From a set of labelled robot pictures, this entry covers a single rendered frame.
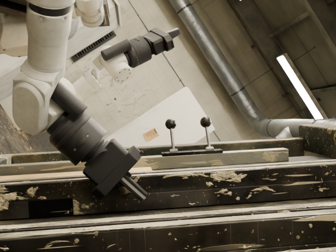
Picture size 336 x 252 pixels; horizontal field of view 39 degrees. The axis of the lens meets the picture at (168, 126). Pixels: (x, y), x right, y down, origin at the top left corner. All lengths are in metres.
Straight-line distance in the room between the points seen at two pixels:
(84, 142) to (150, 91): 8.74
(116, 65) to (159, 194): 0.65
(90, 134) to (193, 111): 4.37
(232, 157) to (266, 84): 8.46
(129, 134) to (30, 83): 4.37
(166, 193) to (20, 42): 0.51
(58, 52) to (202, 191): 0.40
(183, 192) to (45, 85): 0.35
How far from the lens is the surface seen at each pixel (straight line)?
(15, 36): 1.17
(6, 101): 6.56
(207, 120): 1.59
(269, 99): 9.99
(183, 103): 5.21
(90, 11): 1.25
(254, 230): 0.59
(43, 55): 0.81
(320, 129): 1.74
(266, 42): 8.77
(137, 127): 5.17
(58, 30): 0.79
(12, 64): 3.83
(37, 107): 0.84
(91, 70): 1.54
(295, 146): 1.87
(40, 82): 0.83
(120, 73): 1.50
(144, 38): 1.59
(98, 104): 9.60
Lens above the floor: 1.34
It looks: 3 degrees up
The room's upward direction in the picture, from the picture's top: 57 degrees clockwise
